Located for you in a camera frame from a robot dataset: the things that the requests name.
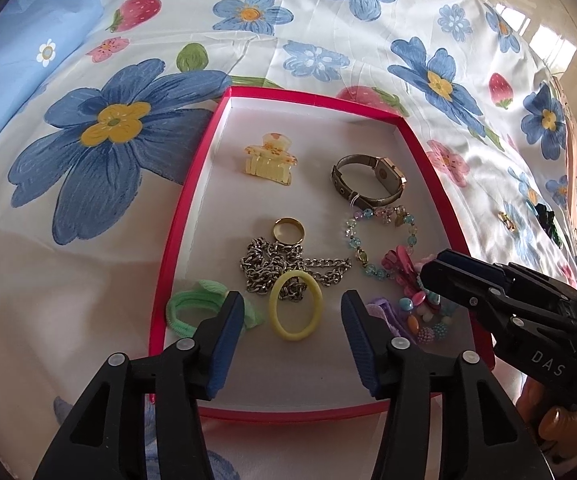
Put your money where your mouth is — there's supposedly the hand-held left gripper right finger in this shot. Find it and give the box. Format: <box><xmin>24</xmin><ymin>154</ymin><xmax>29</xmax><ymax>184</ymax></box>
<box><xmin>341</xmin><ymin>290</ymin><xmax>554</xmax><ymax>480</ymax></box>

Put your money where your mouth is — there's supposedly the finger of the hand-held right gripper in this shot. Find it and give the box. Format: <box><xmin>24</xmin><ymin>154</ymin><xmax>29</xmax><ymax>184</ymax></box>
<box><xmin>437</xmin><ymin>248</ymin><xmax>577</xmax><ymax>307</ymax></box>
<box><xmin>417</xmin><ymin>258</ymin><xmax>535</xmax><ymax>334</ymax></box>

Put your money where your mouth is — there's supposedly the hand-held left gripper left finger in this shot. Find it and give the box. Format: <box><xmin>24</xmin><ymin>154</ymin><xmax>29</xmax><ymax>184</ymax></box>
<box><xmin>33</xmin><ymin>290</ymin><xmax>246</xmax><ymax>480</ymax></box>

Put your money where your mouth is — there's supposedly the pink bow hair clip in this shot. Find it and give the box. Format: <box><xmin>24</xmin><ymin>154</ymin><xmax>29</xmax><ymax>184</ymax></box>
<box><xmin>381</xmin><ymin>245</ymin><xmax>434</xmax><ymax>301</ymax></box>

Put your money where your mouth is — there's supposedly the yellow hair tie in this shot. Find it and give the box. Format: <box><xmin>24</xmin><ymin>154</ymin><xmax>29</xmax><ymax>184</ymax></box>
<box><xmin>268</xmin><ymin>270</ymin><xmax>325</xmax><ymax>342</ymax></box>

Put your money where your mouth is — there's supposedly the pastel glass bead bracelet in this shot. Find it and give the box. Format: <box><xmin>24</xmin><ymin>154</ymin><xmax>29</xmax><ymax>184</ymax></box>
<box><xmin>345</xmin><ymin>205</ymin><xmax>419</xmax><ymax>281</ymax></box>

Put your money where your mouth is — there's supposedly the grey wrist watch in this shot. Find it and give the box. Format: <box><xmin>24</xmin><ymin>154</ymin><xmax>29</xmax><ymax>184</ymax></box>
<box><xmin>331</xmin><ymin>154</ymin><xmax>408</xmax><ymax>207</ymax></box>

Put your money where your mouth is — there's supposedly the gold ring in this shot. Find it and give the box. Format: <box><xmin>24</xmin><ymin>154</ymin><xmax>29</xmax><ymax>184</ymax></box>
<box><xmin>272</xmin><ymin>217</ymin><xmax>306</xmax><ymax>247</ymax></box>

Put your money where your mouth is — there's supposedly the red-edged white tray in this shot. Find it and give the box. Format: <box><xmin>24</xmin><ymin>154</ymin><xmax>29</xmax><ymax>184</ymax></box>
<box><xmin>147</xmin><ymin>86</ymin><xmax>494</xmax><ymax>422</ymax></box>

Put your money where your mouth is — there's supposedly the yellow hair claw clip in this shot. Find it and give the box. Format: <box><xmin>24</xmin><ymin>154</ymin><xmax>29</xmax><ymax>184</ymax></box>
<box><xmin>242</xmin><ymin>131</ymin><xmax>299</xmax><ymax>187</ymax></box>

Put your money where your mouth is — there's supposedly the person's right hand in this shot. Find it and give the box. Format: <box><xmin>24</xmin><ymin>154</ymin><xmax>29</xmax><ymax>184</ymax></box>
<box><xmin>513</xmin><ymin>379</ymin><xmax>577</xmax><ymax>480</ymax></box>

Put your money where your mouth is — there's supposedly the black scrunchie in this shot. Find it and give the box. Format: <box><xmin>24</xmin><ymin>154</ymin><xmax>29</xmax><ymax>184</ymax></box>
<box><xmin>536</xmin><ymin>202</ymin><xmax>564</xmax><ymax>248</ymax></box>

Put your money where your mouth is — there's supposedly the floral bed sheet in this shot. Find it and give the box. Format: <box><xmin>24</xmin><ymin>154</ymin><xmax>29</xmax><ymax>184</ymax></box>
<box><xmin>0</xmin><ymin>0</ymin><xmax>577</xmax><ymax>480</ymax></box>

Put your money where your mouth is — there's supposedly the light blue pillow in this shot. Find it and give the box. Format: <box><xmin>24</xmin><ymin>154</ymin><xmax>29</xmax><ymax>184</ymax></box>
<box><xmin>0</xmin><ymin>0</ymin><xmax>104</xmax><ymax>181</ymax></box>

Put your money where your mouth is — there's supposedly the purple hair tie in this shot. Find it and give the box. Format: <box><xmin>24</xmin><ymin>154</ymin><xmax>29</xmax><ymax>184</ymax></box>
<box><xmin>366</xmin><ymin>296</ymin><xmax>414</xmax><ymax>343</ymax></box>

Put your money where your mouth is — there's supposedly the light green hair tie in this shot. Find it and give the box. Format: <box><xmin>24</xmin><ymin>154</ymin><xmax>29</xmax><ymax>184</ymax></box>
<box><xmin>166</xmin><ymin>280</ymin><xmax>265</xmax><ymax>337</ymax></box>

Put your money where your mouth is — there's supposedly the colourful chunky bead bracelet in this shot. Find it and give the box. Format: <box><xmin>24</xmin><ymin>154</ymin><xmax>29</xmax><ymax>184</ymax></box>
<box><xmin>397</xmin><ymin>290</ymin><xmax>457</xmax><ymax>345</ymax></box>

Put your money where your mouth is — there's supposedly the silver chain necklace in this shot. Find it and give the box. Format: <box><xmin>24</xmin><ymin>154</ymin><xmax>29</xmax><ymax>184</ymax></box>
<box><xmin>239</xmin><ymin>237</ymin><xmax>353</xmax><ymax>306</ymax></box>

